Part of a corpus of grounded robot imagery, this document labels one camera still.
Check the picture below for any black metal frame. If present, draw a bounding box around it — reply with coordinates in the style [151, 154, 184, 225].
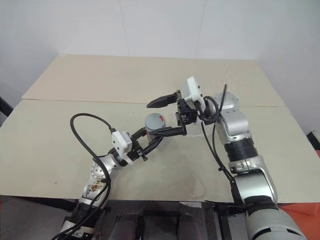
[203, 199, 248, 240]

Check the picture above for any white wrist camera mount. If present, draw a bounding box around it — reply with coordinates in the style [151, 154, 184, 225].
[111, 130, 133, 166]
[180, 76, 206, 114]

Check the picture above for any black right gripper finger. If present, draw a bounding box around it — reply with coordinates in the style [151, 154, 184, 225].
[146, 91, 181, 109]
[152, 125, 188, 137]

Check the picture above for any orange object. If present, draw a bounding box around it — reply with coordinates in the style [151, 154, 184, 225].
[277, 200, 320, 235]

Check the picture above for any jar with red label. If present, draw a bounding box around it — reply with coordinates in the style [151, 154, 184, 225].
[145, 129, 164, 142]

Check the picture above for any grey cylindrical can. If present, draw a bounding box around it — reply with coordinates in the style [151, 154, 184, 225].
[144, 112, 167, 133]

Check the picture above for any red and black object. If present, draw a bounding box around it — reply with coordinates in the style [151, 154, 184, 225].
[306, 129, 320, 151]

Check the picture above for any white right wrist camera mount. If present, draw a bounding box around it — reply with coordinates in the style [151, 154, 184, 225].
[180, 76, 206, 114]

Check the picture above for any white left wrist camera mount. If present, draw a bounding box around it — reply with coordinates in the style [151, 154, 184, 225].
[111, 130, 133, 166]

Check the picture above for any dark rounded shape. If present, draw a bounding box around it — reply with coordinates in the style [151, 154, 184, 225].
[116, 211, 145, 240]

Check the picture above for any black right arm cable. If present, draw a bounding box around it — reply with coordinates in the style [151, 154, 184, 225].
[198, 84, 245, 207]

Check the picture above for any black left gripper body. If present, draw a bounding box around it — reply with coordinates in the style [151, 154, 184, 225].
[126, 140, 150, 163]

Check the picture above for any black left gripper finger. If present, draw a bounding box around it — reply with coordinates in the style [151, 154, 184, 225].
[141, 136, 165, 155]
[129, 127, 147, 142]

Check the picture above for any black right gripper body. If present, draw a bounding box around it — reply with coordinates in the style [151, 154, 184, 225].
[175, 89, 201, 129]

